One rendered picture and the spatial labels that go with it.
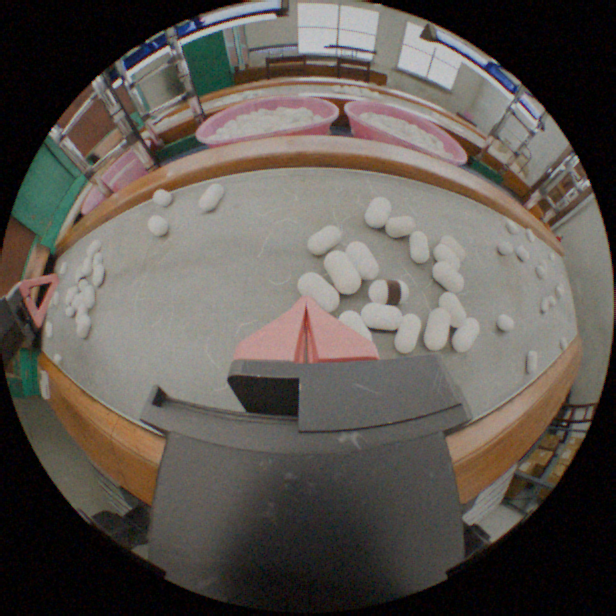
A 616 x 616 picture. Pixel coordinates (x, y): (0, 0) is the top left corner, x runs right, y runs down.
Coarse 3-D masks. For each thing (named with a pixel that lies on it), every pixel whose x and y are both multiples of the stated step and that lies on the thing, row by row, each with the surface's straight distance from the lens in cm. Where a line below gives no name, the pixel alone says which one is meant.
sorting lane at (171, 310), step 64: (192, 192) 28; (256, 192) 22; (320, 192) 21; (384, 192) 24; (448, 192) 33; (64, 256) 73; (128, 256) 29; (192, 256) 20; (256, 256) 17; (320, 256) 16; (384, 256) 18; (512, 256) 38; (64, 320) 51; (128, 320) 24; (192, 320) 17; (256, 320) 15; (128, 384) 25; (192, 384) 17; (512, 384) 31
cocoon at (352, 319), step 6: (348, 312) 13; (354, 312) 13; (342, 318) 13; (348, 318) 13; (354, 318) 13; (360, 318) 13; (348, 324) 13; (354, 324) 13; (360, 324) 13; (360, 330) 13; (366, 330) 13; (366, 336) 13
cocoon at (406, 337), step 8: (408, 320) 15; (416, 320) 15; (400, 328) 15; (408, 328) 15; (416, 328) 15; (400, 336) 15; (408, 336) 14; (416, 336) 15; (400, 344) 14; (408, 344) 14
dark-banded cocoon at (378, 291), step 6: (378, 282) 14; (384, 282) 14; (402, 282) 15; (372, 288) 14; (378, 288) 14; (384, 288) 14; (402, 288) 15; (372, 294) 14; (378, 294) 14; (384, 294) 14; (402, 294) 15; (408, 294) 15; (372, 300) 15; (378, 300) 14; (384, 300) 14; (402, 300) 15
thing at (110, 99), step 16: (96, 80) 38; (96, 96) 39; (112, 96) 37; (80, 112) 42; (112, 112) 37; (64, 128) 47; (128, 128) 37; (64, 144) 48; (128, 144) 38; (144, 144) 37; (80, 160) 48; (144, 160) 38; (96, 176) 49; (112, 192) 50
